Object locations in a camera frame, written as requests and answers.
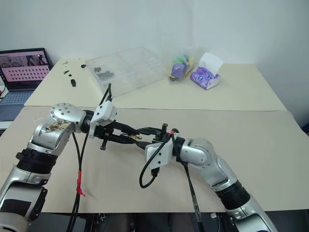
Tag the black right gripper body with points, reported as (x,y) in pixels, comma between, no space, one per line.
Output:
(163,135)

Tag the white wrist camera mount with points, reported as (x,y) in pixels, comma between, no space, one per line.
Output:
(158,154)
(105,113)

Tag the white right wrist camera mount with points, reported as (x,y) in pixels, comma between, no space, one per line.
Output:
(158,154)

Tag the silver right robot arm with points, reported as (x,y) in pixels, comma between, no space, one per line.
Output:
(205,154)

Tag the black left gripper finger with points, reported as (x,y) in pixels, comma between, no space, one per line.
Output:
(123,140)
(125,127)

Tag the black parts in clear box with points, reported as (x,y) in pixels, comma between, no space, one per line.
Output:
(105,73)

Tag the clear bag of coloured items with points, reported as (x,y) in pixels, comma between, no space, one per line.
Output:
(179,67)

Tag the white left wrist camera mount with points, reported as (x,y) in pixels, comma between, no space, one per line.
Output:
(105,113)

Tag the small black plastic part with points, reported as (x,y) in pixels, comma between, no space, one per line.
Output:
(73,82)
(83,65)
(66,72)

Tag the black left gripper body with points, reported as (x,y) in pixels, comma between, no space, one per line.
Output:
(102,132)

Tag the purple tissue pack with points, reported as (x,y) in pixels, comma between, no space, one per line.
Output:
(205,76)

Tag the small metal key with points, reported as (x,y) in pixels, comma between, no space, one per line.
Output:
(139,138)

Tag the open laptop computer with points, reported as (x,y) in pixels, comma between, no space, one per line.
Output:
(23,65)

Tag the clear plastic compartment box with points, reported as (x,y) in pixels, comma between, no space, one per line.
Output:
(125,67)

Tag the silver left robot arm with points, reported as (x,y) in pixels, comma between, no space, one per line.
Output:
(58,130)

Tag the brass padlock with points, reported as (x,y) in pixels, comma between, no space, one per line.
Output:
(132,137)

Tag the small grey screw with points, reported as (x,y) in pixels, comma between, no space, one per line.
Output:
(65,62)

